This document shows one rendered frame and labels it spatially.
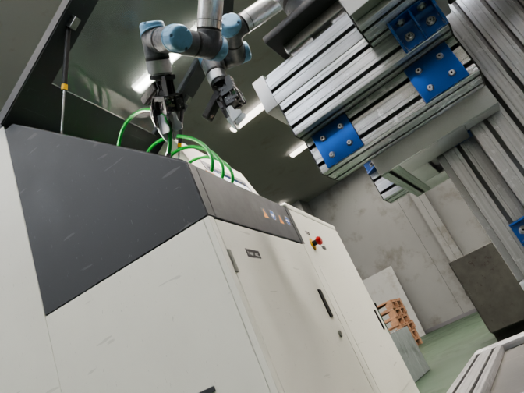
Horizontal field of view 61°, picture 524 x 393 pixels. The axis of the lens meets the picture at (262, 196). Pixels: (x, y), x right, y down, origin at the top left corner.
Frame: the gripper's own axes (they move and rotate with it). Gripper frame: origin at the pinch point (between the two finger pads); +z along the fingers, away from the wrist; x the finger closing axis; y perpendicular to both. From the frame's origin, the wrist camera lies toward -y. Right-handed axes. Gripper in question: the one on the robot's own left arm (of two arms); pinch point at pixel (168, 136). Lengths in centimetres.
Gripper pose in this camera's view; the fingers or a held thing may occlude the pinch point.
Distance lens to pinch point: 149.8
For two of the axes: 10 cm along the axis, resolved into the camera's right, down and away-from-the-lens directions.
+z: 1.1, 9.3, 3.4
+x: 7.1, -3.2, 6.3
